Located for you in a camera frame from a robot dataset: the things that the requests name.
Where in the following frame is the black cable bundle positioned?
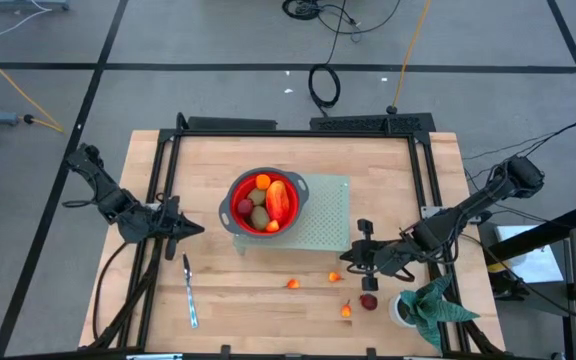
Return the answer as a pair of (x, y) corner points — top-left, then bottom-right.
(281, 0), (403, 36)

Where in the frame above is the green perforated metal shelf riser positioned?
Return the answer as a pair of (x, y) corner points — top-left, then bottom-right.
(232, 173), (352, 257)

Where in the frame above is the white paper sheet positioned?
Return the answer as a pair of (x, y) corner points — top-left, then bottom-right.
(495, 224), (568, 285)

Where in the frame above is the silver table knife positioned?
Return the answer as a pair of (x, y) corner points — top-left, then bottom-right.
(182, 252), (200, 330)

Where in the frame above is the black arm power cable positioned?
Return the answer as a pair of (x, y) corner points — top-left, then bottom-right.
(92, 242), (137, 344)

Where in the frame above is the brown kiwi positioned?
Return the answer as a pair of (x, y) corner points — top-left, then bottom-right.
(246, 187), (268, 207)
(250, 205), (271, 231)

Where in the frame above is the green leafy plant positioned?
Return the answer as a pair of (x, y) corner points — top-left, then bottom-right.
(400, 272), (482, 354)

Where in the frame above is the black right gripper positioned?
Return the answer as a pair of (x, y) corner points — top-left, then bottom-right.
(340, 218), (414, 292)

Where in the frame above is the yellow hanging cable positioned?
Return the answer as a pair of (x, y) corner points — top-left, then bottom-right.
(386, 0), (434, 116)

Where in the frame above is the red collapsible colander bowl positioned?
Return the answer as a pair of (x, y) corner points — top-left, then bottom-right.
(218, 167), (311, 239)

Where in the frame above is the white plant pot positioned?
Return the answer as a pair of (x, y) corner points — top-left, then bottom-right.
(387, 293), (419, 329)

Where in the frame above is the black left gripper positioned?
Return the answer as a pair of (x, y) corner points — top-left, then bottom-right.
(135, 196), (205, 260)

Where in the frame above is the black vented computer case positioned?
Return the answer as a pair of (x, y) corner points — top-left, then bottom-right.
(309, 112), (437, 135)

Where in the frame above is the black metal rig frame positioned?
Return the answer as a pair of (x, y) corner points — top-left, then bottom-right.
(89, 112), (499, 360)

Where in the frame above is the black flat control box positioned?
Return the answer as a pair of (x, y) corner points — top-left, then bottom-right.
(186, 115), (279, 133)

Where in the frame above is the red yellow mango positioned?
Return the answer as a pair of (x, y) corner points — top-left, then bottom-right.
(265, 180), (291, 224)

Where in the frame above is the black desk bar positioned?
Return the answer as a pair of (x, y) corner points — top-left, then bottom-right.
(487, 203), (576, 264)

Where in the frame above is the black coiled cable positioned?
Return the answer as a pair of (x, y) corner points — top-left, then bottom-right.
(308, 63), (342, 110)

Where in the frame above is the yellow floor cable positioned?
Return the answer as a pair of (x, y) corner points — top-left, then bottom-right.
(0, 38), (65, 134)

